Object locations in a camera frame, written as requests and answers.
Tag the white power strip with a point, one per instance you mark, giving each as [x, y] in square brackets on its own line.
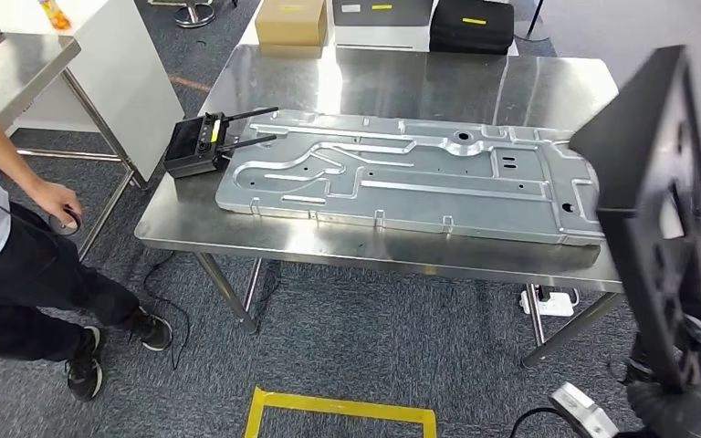
[553, 305]

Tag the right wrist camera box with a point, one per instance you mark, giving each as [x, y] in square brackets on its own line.
[583, 411]

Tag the thin black stand pole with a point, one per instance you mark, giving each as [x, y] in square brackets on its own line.
[535, 18]

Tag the black equipment case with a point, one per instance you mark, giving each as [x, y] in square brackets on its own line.
[471, 30]

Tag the person's left forearm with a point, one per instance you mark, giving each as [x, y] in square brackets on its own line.
[0, 151]

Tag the round chrome base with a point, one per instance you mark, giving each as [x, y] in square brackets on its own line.
[193, 15]

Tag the white side table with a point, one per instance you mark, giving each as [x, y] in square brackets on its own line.
[121, 78]

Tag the person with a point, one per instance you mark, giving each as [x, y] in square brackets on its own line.
[24, 290]

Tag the small orange object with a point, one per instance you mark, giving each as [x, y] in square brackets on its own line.
[55, 15]

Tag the white grey equipment case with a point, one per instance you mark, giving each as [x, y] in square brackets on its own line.
[381, 24]

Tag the stamped sheet metal panel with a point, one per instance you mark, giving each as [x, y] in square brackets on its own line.
[417, 187]

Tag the person's left hand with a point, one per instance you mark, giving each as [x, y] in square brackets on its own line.
[54, 199]

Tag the stainless steel workbench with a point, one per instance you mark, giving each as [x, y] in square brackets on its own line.
[387, 84]

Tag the black plastic plate bracket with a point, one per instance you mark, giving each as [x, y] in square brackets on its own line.
[635, 151]

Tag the black round button controller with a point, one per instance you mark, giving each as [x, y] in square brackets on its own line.
[66, 228]

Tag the black device with antennas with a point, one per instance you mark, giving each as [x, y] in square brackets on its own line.
[190, 151]

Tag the brown cardboard box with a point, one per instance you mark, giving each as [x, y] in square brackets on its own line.
[290, 24]

